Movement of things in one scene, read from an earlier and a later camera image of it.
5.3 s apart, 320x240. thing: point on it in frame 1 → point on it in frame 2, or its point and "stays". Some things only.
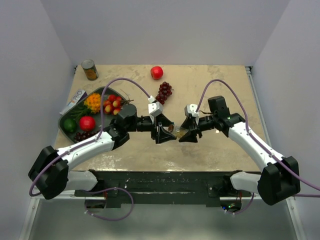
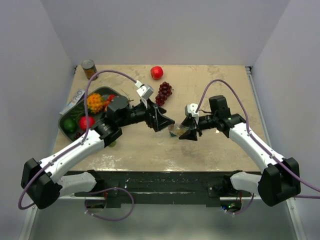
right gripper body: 196,127 stays
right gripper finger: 190,136 stays
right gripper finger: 187,123 stays
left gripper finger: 162,136 → 163,121
